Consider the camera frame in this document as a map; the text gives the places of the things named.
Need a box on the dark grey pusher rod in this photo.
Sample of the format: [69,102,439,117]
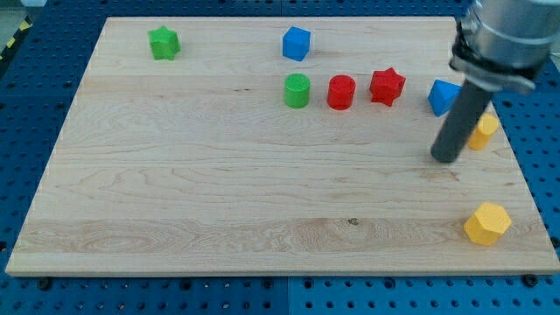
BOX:
[430,80,494,164]

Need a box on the yellow heart block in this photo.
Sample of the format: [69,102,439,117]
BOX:
[467,113,499,151]

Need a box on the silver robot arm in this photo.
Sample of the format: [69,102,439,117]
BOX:
[430,0,559,163]

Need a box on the blue triangle block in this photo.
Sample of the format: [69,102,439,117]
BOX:
[428,80,461,116]

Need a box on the red star block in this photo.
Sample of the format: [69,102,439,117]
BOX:
[369,67,406,107]

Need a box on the yellow hexagon block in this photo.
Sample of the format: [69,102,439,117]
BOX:
[464,202,513,247]

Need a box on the red cylinder block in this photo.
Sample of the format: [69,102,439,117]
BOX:
[327,74,356,110]

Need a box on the green cylinder block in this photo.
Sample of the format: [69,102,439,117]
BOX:
[283,73,311,109]

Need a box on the blue cube block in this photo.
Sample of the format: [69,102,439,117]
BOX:
[282,26,311,61]

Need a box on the light wooden board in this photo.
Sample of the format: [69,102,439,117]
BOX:
[6,17,559,277]

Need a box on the green star block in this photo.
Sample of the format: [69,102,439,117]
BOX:
[147,25,180,60]

